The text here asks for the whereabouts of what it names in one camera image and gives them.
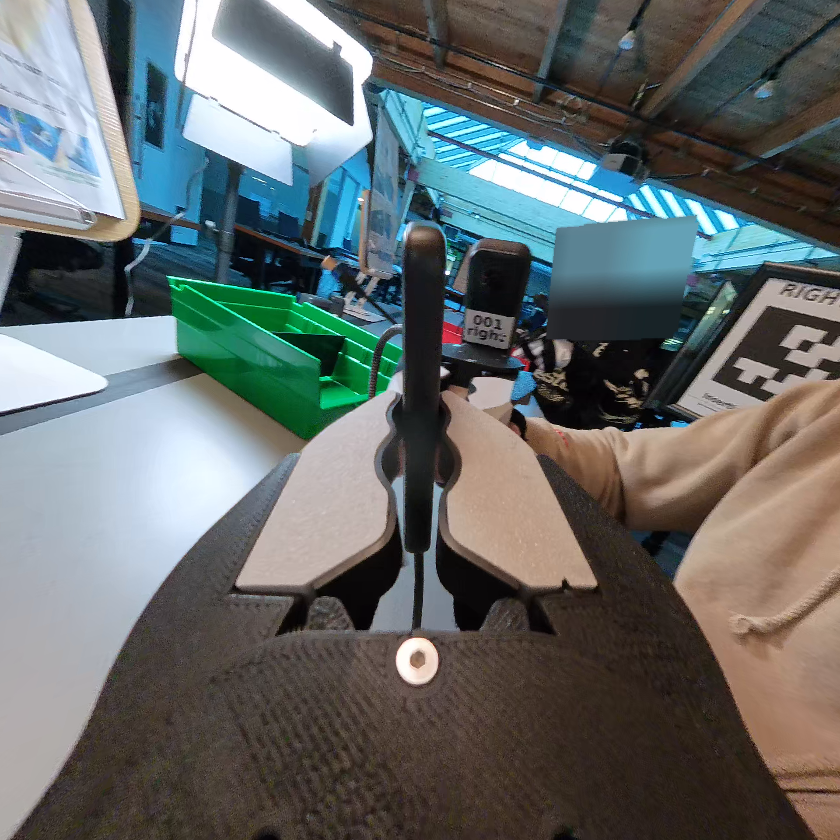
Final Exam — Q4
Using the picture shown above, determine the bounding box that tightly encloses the green plastic bin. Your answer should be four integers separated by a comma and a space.
167, 276, 403, 439

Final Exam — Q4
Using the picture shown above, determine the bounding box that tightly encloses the white light panel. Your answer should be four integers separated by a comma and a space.
174, 0, 375, 188

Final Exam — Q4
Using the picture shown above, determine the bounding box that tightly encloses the instruction sheet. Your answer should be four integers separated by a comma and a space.
0, 0, 126, 221

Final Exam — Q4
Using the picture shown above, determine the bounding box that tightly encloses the framed marker sign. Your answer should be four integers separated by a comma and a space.
656, 262, 840, 421

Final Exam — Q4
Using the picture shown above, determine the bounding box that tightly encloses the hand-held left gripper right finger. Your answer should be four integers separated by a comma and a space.
435, 392, 599, 629

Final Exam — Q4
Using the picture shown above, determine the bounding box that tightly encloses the black metal pole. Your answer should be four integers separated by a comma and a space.
215, 154, 242, 284

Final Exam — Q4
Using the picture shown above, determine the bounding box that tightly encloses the black rounded USB hub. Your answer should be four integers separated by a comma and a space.
402, 222, 448, 553

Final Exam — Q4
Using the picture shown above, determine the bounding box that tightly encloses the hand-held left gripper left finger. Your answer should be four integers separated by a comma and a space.
235, 392, 403, 629

